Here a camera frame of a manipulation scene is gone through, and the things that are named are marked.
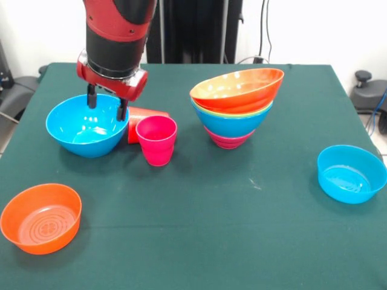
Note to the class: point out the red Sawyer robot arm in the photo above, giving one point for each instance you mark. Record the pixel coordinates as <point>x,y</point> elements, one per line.
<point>115,51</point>

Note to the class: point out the red plastic cup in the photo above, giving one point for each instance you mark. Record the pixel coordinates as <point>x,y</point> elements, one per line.
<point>142,114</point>

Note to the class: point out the black stand base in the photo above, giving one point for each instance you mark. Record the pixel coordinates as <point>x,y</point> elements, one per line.
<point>367,96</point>
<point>18,93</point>

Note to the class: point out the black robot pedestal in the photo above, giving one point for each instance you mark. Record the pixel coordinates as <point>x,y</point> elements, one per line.
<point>196,30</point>

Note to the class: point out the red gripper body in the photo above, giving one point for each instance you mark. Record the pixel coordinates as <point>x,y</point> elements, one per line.
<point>121,89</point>

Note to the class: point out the large blue plastic bowl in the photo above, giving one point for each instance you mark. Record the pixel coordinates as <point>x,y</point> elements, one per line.
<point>87,136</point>
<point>232,127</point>

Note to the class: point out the green plastic bowl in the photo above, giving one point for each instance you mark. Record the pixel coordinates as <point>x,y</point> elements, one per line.
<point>242,115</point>

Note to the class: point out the small orange flat-bottomed bowl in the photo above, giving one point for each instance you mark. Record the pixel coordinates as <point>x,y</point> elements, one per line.
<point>42,223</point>

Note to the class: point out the pink plastic cup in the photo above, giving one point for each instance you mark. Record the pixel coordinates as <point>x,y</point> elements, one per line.
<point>157,145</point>

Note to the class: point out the pink plastic bowl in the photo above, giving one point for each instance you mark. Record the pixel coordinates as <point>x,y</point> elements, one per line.
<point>229,142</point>

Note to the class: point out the dark green tablecloth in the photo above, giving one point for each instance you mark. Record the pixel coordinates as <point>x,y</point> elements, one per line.
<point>211,226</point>

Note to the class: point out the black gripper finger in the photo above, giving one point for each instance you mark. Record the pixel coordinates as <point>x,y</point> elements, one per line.
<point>91,96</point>
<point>122,110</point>

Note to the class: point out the large orange plastic bowl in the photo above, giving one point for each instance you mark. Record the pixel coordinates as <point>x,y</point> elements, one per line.
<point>239,99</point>

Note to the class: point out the small blue flat-bottomed bowl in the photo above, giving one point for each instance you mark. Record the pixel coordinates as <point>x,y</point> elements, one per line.
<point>350,181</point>

